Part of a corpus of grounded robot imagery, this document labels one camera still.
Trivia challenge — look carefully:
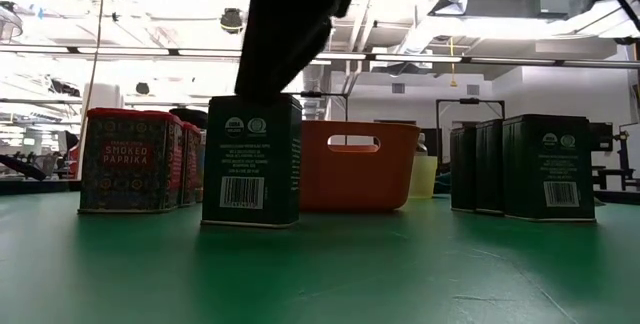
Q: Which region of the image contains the teal background object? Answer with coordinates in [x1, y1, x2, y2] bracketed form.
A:
[432, 172, 452, 196]

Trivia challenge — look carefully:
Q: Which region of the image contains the ceiling light rail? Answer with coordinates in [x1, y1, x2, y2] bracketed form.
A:
[0, 43, 640, 70]

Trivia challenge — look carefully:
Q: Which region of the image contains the black metal frame stand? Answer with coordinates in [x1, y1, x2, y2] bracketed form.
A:
[434, 97, 506, 165]

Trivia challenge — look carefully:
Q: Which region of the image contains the red-lidded smoked paprika tin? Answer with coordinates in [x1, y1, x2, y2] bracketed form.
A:
[78, 108, 184, 215]
[177, 121, 202, 209]

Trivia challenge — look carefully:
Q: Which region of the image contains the black workshop machine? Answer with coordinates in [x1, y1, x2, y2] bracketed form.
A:
[591, 121, 640, 193]

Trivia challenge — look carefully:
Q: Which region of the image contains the black background equipment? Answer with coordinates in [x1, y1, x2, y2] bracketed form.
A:
[0, 153, 49, 183]

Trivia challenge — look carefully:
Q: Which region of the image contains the dark green spice tin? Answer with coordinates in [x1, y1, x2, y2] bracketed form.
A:
[200, 94, 304, 230]
[474, 118, 506, 217]
[502, 113, 597, 224]
[449, 126, 479, 214]

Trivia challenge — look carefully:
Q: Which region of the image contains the translucent curved plastic piece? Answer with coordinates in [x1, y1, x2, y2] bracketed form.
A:
[0, 4, 24, 41]

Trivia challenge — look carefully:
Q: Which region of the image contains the yellow plastic bin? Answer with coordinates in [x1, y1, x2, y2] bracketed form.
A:
[407, 155, 439, 201]

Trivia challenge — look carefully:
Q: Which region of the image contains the black ceiling dome camera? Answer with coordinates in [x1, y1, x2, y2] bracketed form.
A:
[219, 7, 245, 35]

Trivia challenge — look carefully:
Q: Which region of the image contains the clear plastic bottle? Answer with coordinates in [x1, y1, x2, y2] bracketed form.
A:
[414, 132, 430, 159]

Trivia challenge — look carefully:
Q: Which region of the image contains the orange plastic basket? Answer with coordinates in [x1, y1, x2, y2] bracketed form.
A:
[298, 120, 421, 214]

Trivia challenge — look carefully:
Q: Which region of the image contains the white pillar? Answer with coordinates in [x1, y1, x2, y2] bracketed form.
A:
[81, 82, 125, 114]

